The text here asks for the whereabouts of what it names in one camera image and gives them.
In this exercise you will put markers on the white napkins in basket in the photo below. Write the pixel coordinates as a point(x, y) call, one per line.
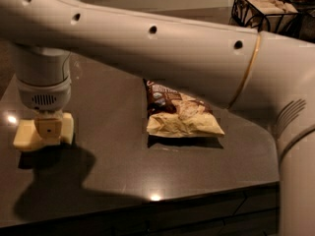
point(267, 7)

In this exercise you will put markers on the yellow sponge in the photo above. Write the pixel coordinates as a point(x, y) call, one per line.
point(27, 138)

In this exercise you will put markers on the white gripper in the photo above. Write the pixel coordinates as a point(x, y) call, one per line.
point(44, 96)

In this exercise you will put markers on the brown sea salt chip bag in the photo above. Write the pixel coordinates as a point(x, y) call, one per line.
point(173, 114)

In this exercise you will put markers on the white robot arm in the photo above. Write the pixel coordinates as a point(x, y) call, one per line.
point(261, 76)

